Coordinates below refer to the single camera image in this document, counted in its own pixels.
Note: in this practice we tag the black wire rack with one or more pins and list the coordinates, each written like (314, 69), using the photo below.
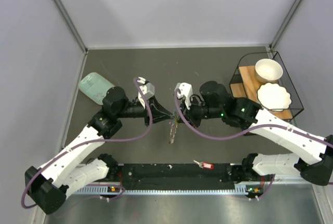
(285, 81)

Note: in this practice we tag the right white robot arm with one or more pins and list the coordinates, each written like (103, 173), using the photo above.
(309, 157)

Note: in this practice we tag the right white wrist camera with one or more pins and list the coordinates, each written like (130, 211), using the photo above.
(184, 91)

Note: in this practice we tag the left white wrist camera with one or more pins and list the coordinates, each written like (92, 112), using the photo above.
(147, 89)

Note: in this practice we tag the wooden shelf board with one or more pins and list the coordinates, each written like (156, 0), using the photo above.
(238, 90)
(251, 85)

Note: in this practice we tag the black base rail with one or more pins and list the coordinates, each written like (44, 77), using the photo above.
(180, 176)

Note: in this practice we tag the cream ceramic bowl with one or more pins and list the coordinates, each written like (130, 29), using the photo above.
(268, 70)

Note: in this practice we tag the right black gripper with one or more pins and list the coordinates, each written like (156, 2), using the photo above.
(190, 117)

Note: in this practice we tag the mint green rectangular tray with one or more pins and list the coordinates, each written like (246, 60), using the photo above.
(95, 87)

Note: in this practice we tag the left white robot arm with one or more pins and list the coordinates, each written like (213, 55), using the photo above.
(52, 183)

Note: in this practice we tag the lower wooden shelf board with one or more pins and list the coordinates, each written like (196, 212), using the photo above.
(238, 90)

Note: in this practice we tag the red capped key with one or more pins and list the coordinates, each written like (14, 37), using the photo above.
(204, 165)

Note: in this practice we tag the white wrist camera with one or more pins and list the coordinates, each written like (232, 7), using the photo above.
(184, 91)
(147, 89)

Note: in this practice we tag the metal keyring with blue handle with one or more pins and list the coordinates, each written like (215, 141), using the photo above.
(173, 130)

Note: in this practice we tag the white scalloped plate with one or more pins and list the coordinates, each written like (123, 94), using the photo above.
(273, 97)

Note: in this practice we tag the white slotted cable duct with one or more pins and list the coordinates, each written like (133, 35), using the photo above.
(105, 190)

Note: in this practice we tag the upper wooden shelf board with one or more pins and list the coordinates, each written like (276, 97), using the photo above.
(251, 85)

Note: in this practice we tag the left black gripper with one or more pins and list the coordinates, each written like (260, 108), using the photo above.
(157, 111)

